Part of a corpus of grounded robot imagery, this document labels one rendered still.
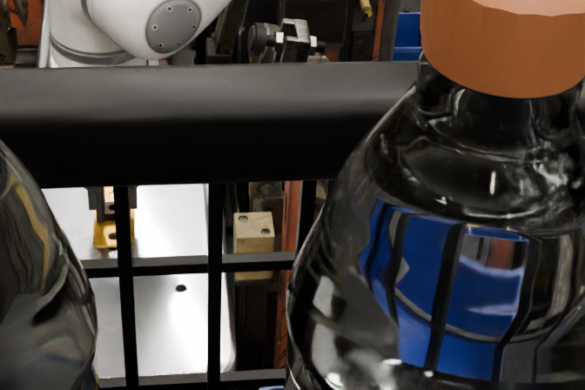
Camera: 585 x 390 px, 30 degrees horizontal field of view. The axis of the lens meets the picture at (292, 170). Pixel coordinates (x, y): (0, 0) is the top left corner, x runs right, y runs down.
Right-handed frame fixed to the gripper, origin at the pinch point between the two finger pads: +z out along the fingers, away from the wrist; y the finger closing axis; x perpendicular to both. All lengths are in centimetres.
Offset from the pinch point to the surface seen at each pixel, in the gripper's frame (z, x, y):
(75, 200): 3.5, -3.6, 3.9
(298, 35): -18.0, 0.9, -16.3
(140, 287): 3.5, 8.7, -2.4
